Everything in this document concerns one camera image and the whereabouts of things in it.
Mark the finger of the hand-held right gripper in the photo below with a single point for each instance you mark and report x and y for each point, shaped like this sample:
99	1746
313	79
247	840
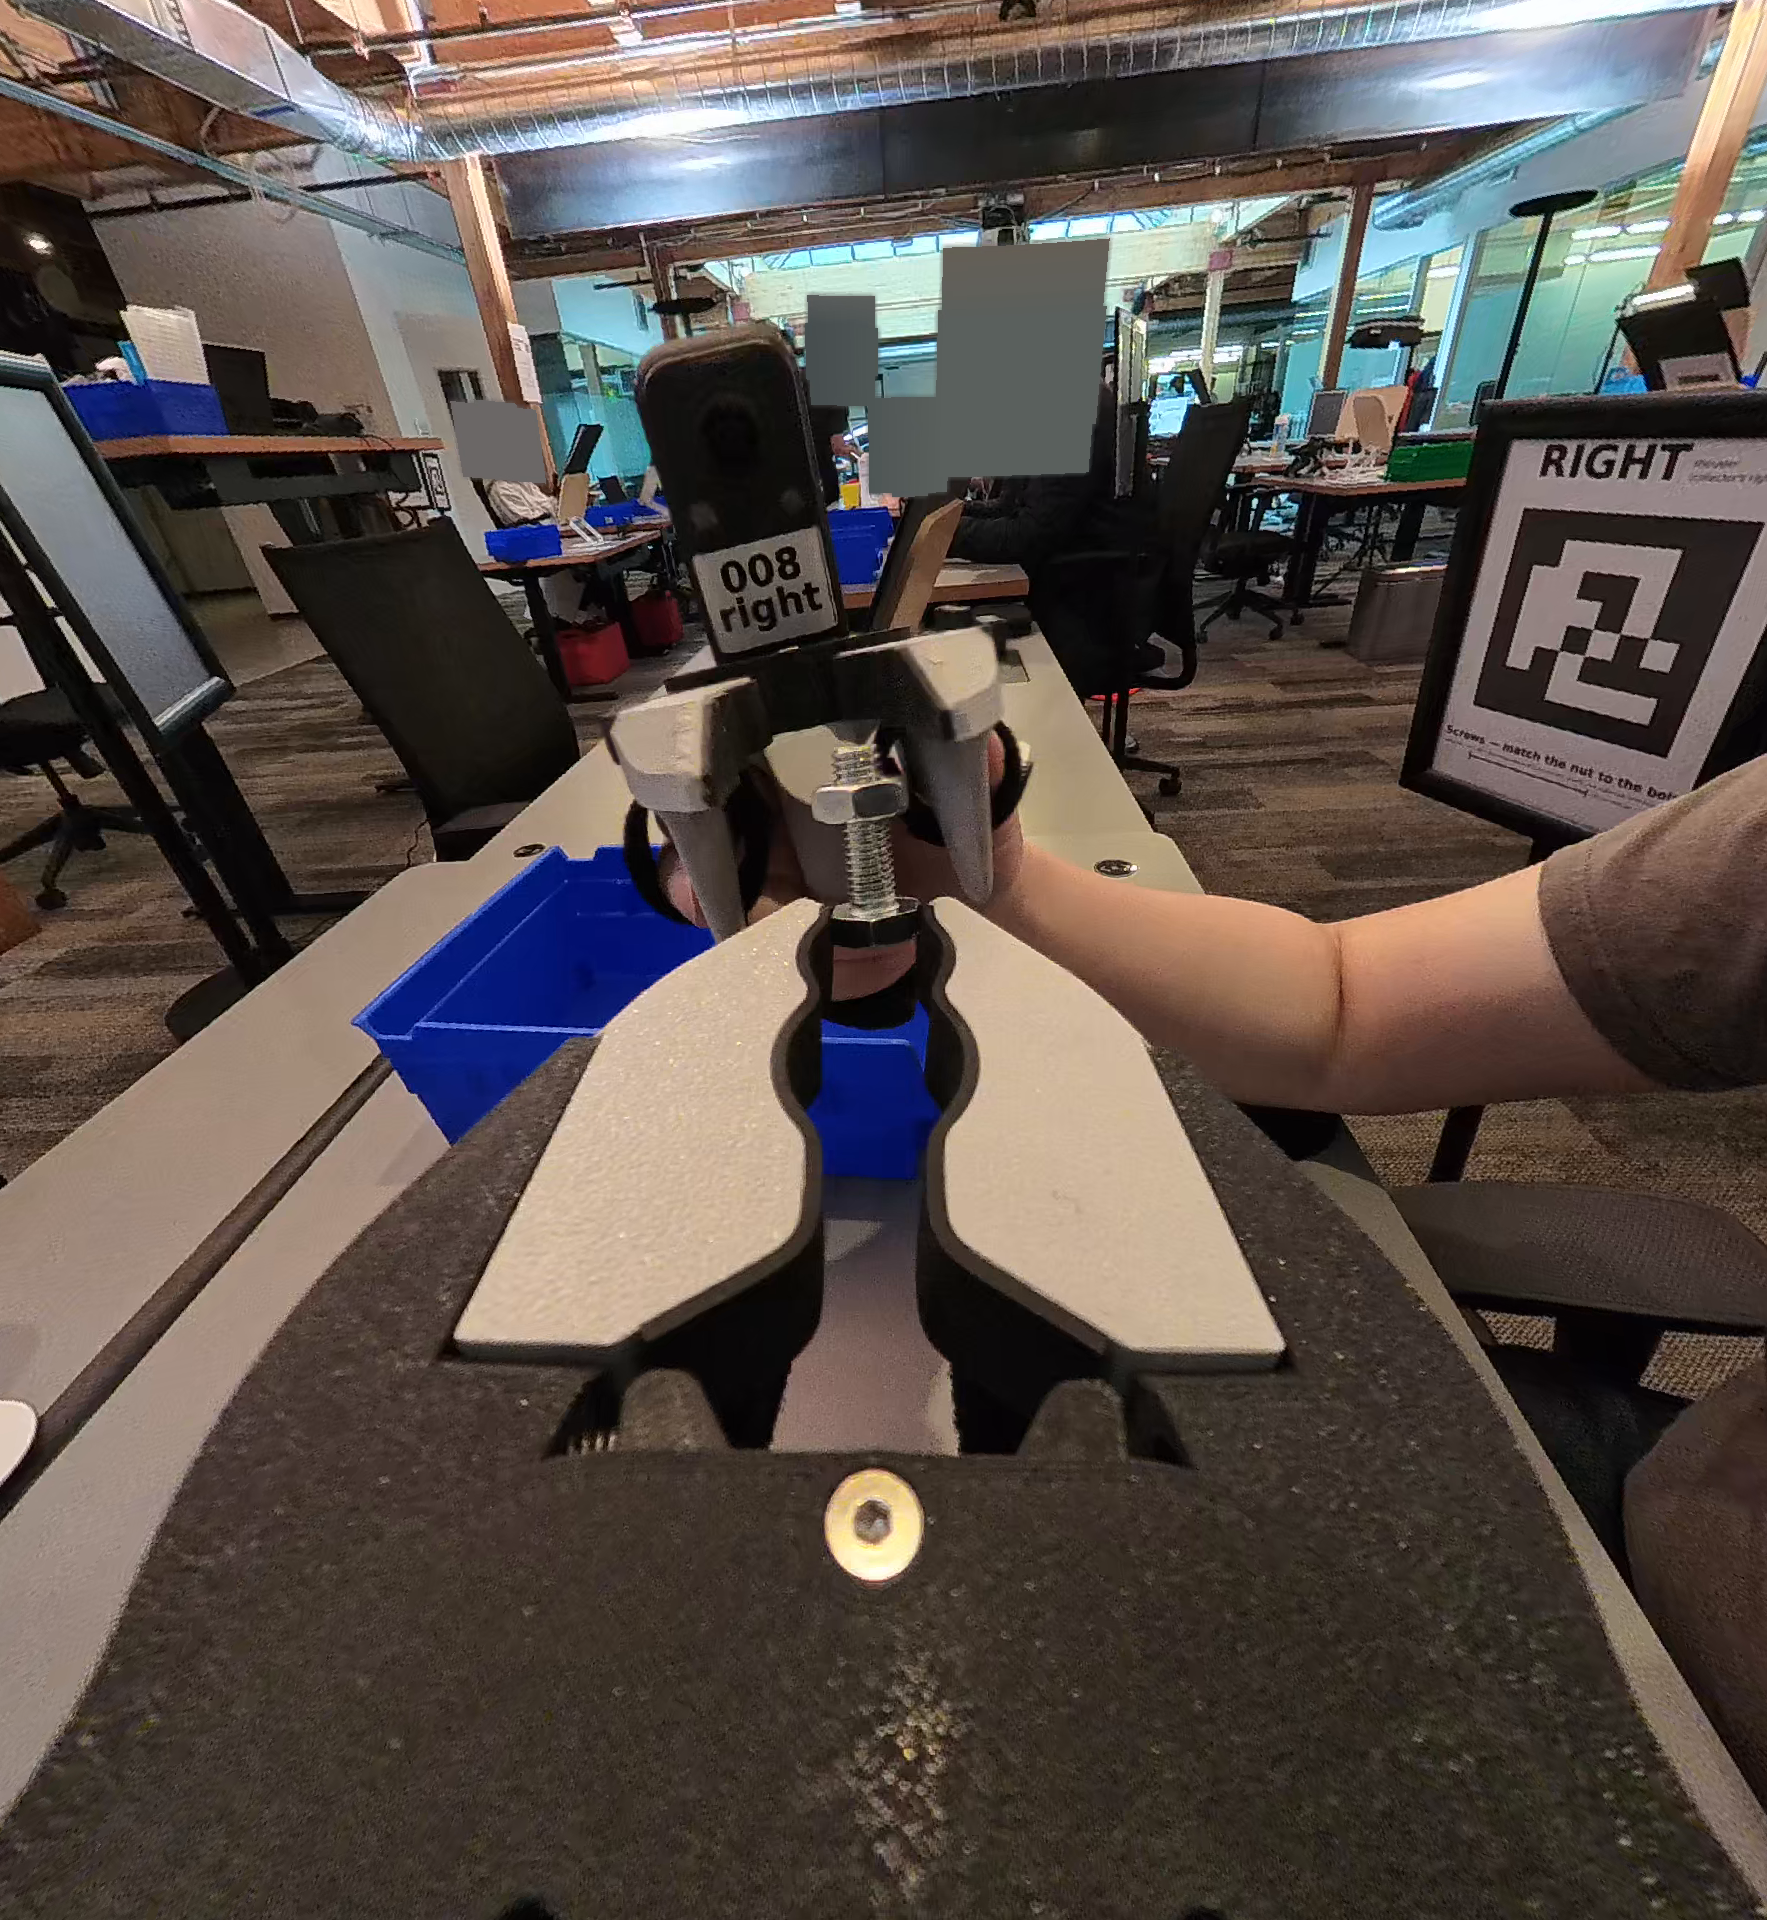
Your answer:
672	744
957	690

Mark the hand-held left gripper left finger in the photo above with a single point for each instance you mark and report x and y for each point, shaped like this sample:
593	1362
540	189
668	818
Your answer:
644	1170

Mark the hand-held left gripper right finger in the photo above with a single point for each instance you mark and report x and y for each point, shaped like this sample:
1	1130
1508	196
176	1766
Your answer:
1108	1186

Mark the silver hex nut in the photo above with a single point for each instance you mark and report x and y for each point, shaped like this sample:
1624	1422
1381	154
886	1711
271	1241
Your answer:
858	801

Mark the silver hex bolt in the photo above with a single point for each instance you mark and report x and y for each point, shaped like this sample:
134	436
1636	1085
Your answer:
867	863

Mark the person's right forearm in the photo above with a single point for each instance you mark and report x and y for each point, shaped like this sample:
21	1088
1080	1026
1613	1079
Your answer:
1274	990

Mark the person's right hand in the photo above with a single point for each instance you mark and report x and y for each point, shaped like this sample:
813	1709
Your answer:
957	816

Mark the red container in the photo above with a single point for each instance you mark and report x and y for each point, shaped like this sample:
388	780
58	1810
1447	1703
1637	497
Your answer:
592	652
658	616

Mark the small blue storage bin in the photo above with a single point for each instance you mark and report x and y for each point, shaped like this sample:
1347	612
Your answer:
150	412
856	544
525	540
621	516

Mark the tan wooden board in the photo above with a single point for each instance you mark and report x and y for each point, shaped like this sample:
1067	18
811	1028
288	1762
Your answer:
921	562

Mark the large blue plastic bin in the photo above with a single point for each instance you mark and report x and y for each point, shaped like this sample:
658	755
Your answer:
525	975

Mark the grey waste bin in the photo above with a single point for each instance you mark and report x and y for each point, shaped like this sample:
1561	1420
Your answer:
1398	616

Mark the black sign easel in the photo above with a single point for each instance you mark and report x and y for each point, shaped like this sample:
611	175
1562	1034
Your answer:
217	840

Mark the black box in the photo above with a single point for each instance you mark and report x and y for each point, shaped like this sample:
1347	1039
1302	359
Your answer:
239	390

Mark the green bin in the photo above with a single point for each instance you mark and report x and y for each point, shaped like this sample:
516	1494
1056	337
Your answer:
1427	459

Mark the white box stack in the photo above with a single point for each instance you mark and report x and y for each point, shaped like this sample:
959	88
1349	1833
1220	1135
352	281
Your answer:
164	345

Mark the black framed marker sign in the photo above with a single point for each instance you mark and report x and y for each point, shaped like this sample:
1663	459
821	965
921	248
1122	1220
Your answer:
1619	629
58	526

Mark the black floor lamp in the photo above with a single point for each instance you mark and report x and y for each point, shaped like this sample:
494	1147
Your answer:
1555	202

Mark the silver ceiling duct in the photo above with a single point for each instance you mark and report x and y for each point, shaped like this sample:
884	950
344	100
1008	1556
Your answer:
672	120

